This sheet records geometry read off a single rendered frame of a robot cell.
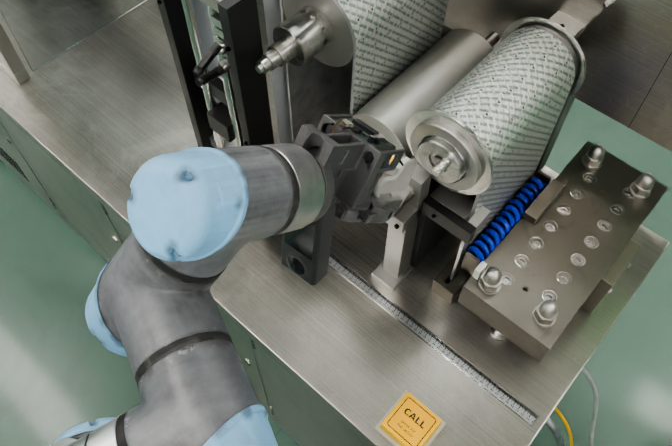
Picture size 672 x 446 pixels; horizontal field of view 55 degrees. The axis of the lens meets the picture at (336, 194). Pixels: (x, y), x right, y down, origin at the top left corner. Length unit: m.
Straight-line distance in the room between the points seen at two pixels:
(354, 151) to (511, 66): 0.44
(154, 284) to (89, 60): 1.19
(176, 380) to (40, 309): 1.91
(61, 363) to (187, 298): 1.78
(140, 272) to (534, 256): 0.76
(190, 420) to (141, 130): 1.06
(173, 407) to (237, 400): 0.04
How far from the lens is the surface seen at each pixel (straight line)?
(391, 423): 1.09
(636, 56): 1.11
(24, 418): 2.25
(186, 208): 0.43
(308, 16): 0.94
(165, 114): 1.48
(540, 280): 1.11
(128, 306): 0.51
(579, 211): 1.20
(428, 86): 1.04
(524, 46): 1.01
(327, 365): 1.14
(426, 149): 0.92
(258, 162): 0.48
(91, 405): 2.19
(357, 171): 0.60
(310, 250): 0.63
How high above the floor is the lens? 1.98
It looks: 56 degrees down
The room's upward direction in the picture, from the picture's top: straight up
